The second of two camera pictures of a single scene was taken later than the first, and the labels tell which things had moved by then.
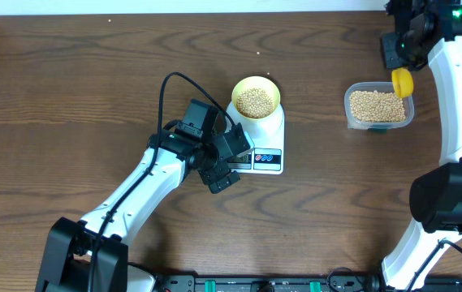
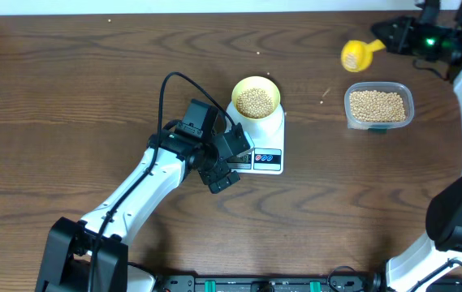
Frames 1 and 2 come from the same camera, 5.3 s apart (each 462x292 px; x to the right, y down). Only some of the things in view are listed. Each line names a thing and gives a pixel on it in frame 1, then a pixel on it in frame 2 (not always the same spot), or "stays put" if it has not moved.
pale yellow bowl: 255,96 stays put
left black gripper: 211,178 stays put
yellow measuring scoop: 403,82 -> 357,56
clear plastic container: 374,106 stays put
